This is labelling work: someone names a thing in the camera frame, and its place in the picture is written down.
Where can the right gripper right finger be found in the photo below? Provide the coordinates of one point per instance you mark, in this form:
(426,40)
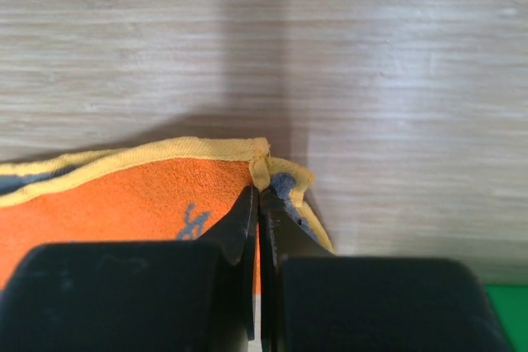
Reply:
(314,300)

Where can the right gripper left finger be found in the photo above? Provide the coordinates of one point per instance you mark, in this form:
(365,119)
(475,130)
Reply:
(138,296)

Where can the grey orange happy towel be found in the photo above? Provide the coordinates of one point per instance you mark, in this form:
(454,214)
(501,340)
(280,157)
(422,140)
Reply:
(175,189)

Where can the green plastic tray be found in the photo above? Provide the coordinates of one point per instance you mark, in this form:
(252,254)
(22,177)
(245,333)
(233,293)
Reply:
(510,303)

